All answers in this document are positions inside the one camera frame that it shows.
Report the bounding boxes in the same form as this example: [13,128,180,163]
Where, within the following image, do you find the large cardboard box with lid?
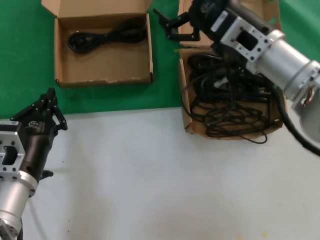
[177,0,288,141]

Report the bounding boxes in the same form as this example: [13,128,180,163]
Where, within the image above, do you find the black power cable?
[67,16,147,54]
[187,53,226,72]
[197,84,273,103]
[191,71,266,88]

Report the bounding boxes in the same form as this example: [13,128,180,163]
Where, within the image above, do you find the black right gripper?
[153,0,236,47]

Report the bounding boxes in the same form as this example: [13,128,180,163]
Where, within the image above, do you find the thin cable with silver connector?
[181,74,269,145]

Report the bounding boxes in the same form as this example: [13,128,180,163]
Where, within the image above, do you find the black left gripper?
[9,87,69,183]

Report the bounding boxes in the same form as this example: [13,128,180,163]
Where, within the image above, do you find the green tablecloth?
[0,0,320,118]

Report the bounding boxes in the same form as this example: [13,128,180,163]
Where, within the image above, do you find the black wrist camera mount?
[39,169,55,181]

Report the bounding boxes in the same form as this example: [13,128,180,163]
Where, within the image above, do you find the bundled black power cable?
[191,71,266,88]
[197,84,273,103]
[187,53,226,72]

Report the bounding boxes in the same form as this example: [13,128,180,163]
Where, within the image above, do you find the small cardboard box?
[41,0,154,88]

